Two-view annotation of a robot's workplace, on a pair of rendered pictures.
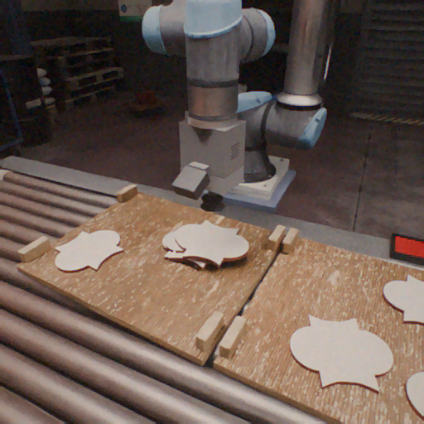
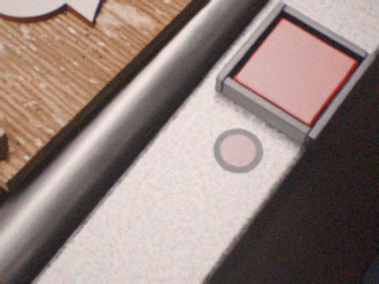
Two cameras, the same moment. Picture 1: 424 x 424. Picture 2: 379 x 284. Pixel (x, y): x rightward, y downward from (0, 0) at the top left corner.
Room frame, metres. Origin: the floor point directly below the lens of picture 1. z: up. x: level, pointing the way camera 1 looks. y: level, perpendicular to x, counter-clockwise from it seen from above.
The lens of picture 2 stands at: (0.55, -0.74, 1.44)
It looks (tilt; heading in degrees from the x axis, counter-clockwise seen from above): 61 degrees down; 99
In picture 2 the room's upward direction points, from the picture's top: 3 degrees clockwise
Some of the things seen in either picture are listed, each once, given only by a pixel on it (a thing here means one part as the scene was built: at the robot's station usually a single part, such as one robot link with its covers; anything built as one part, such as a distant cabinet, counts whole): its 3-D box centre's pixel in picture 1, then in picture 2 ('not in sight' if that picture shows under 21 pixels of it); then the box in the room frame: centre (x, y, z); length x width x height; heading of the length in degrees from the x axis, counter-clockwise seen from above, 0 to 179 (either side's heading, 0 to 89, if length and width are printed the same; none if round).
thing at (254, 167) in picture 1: (246, 154); not in sight; (1.01, -0.11, 0.96); 0.15 x 0.15 x 0.10
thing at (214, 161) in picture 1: (203, 152); not in sight; (0.52, 0.01, 1.15); 0.12 x 0.09 x 0.16; 146
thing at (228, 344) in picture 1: (233, 336); not in sight; (0.33, -0.03, 0.95); 0.06 x 0.02 x 0.03; 152
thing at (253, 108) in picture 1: (251, 117); not in sight; (1.00, -0.12, 1.07); 0.13 x 0.12 x 0.14; 60
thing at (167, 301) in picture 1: (158, 252); not in sight; (0.55, 0.10, 0.93); 0.41 x 0.35 x 0.02; 60
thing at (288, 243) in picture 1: (290, 240); not in sight; (0.57, -0.16, 0.95); 0.06 x 0.02 x 0.03; 152
